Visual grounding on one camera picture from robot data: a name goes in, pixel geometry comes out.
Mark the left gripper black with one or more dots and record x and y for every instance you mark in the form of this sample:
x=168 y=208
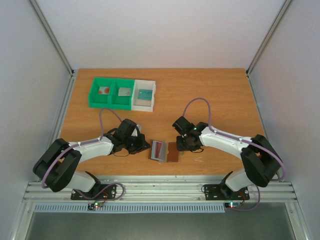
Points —
x=142 y=142

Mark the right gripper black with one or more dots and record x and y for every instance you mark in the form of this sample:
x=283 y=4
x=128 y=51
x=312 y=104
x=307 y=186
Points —
x=184 y=144

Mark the brown leather card holder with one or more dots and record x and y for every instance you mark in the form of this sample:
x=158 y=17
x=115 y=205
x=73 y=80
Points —
x=169 y=152

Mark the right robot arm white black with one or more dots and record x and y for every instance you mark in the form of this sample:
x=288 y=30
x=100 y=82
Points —
x=259 y=159

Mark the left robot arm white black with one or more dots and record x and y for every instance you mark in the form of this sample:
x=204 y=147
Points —
x=57 y=167

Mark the teal card in bin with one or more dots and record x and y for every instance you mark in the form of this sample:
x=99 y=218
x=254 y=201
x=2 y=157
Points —
x=145 y=94

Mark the grey card in bin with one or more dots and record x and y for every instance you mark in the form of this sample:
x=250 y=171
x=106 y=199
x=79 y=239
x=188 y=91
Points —
x=124 y=92

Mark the white card with red dots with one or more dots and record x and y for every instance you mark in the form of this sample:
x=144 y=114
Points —
x=104 y=90

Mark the white plastic bin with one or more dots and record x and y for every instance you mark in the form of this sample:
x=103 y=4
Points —
x=143 y=105

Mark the green two-compartment bin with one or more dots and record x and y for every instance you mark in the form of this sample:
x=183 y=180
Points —
x=112 y=100

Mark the right controller board with LEDs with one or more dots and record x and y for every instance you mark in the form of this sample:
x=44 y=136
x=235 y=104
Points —
x=232 y=204

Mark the controller board with leds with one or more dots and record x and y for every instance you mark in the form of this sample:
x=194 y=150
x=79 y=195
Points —
x=96 y=205
x=232 y=204

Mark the left controller board with LEDs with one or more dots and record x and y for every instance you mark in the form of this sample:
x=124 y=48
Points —
x=96 y=205

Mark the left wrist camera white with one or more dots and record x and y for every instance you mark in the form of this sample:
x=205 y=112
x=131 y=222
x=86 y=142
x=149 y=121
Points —
x=137 y=130

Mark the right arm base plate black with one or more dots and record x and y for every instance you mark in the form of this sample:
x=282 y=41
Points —
x=214 y=192

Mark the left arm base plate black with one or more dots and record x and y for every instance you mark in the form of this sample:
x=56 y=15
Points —
x=97 y=193

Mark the grey slotted cable duct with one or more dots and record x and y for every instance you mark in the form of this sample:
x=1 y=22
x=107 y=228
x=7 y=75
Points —
x=129 y=208

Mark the aluminium rail frame front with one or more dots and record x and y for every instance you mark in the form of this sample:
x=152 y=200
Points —
x=166 y=189

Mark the left aluminium corner post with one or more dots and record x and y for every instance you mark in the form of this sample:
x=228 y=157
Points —
x=49 y=32

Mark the aluminium corner post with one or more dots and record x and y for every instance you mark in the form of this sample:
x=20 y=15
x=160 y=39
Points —
x=284 y=8
x=49 y=32

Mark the right aluminium corner post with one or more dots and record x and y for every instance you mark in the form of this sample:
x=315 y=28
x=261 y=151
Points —
x=284 y=8

